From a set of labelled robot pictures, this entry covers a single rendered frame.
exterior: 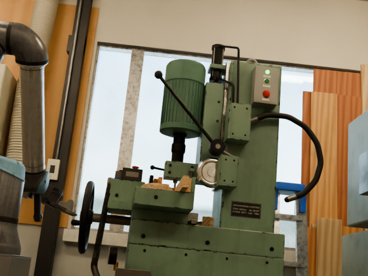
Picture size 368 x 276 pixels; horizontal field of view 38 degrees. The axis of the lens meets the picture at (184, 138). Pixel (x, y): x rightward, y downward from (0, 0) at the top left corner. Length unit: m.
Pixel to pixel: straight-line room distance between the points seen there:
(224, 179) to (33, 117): 0.75
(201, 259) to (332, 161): 1.79
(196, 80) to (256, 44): 1.66
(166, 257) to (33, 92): 0.77
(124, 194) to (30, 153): 0.39
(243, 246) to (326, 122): 1.81
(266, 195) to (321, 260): 1.21
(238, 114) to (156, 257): 0.64
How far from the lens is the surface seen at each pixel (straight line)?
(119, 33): 3.87
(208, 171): 2.12
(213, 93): 2.28
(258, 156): 2.21
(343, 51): 4.05
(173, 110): 2.24
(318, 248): 3.34
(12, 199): 1.60
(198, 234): 2.00
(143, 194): 1.90
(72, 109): 3.60
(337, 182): 3.58
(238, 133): 2.13
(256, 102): 2.21
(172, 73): 2.30
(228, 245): 2.02
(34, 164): 2.15
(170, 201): 1.90
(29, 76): 2.02
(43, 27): 3.76
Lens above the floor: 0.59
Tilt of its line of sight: 15 degrees up
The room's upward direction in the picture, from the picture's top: 5 degrees clockwise
